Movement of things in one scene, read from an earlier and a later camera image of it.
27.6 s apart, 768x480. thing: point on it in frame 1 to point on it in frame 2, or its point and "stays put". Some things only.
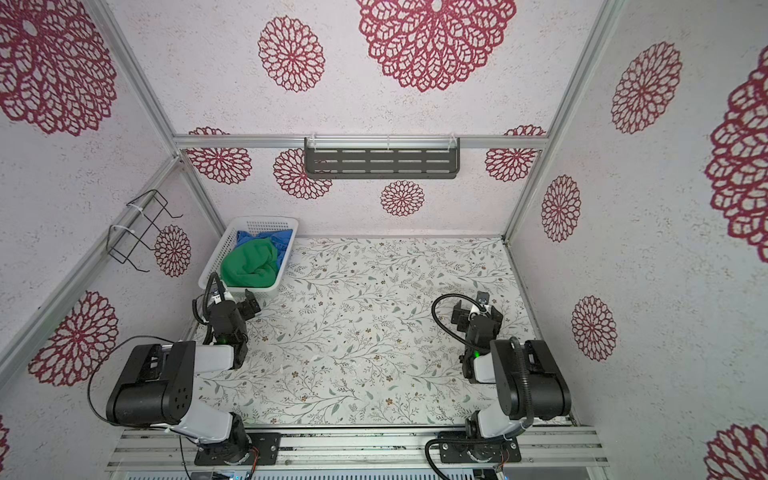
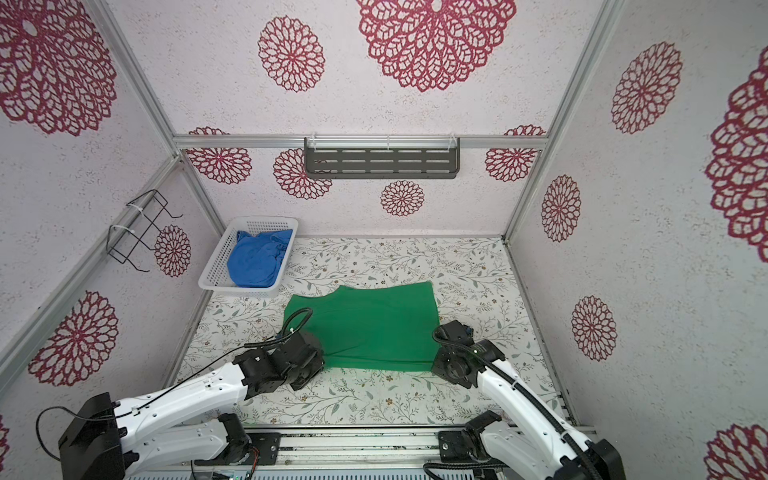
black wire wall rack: [122, 242] stays put
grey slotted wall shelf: [382, 157] stays put
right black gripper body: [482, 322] to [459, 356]
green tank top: [253, 265] to [387, 328]
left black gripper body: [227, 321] to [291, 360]
